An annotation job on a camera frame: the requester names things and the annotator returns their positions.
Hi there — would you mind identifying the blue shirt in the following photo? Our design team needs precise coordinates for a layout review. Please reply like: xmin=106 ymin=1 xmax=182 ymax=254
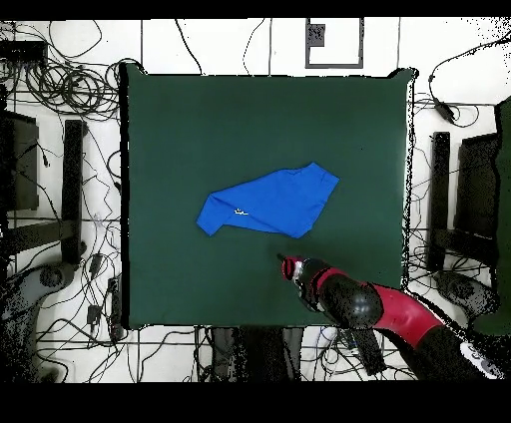
xmin=195 ymin=161 xmax=341 ymax=239

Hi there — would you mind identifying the flat black box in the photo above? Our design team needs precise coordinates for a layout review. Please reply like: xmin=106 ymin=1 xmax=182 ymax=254
xmin=0 ymin=39 xmax=49 ymax=63

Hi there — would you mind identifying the black power strip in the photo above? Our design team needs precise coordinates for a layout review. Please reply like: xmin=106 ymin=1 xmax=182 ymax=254
xmin=106 ymin=275 xmax=123 ymax=340
xmin=352 ymin=328 xmax=387 ymax=376

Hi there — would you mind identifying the dark green table cloth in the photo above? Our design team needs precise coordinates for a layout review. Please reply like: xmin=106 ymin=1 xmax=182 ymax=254
xmin=119 ymin=61 xmax=418 ymax=330

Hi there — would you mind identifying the black equipment box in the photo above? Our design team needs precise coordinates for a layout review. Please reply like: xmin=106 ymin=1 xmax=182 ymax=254
xmin=454 ymin=133 xmax=500 ymax=240
xmin=0 ymin=109 xmax=41 ymax=212

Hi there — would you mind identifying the black power adapter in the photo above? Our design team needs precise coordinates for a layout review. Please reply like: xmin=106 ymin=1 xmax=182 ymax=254
xmin=432 ymin=97 xmax=458 ymax=123

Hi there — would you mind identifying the green hanging cloth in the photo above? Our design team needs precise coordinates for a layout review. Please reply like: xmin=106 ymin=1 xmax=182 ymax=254
xmin=472 ymin=95 xmax=511 ymax=336

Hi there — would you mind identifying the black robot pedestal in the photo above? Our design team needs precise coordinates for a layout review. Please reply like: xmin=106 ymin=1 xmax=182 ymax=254
xmin=209 ymin=325 xmax=305 ymax=382

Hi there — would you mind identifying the grey square floor frame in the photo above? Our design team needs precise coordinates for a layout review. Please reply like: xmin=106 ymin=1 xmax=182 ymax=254
xmin=304 ymin=17 xmax=365 ymax=70

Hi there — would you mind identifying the coiled black cable bundle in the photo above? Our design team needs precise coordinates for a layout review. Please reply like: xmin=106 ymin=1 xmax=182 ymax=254
xmin=23 ymin=59 xmax=121 ymax=121

